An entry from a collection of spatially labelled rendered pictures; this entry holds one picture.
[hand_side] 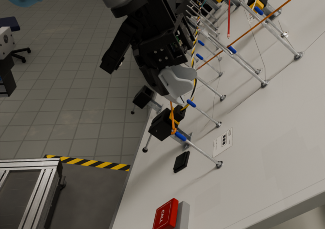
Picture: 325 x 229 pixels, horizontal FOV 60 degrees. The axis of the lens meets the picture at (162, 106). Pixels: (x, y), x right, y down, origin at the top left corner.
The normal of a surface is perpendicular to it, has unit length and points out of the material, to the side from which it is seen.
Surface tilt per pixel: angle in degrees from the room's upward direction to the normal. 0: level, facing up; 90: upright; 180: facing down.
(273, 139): 52
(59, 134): 0
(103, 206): 0
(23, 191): 0
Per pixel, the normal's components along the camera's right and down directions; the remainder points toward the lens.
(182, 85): -0.23, 0.68
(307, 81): -0.78, -0.58
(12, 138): 0.00, -0.82
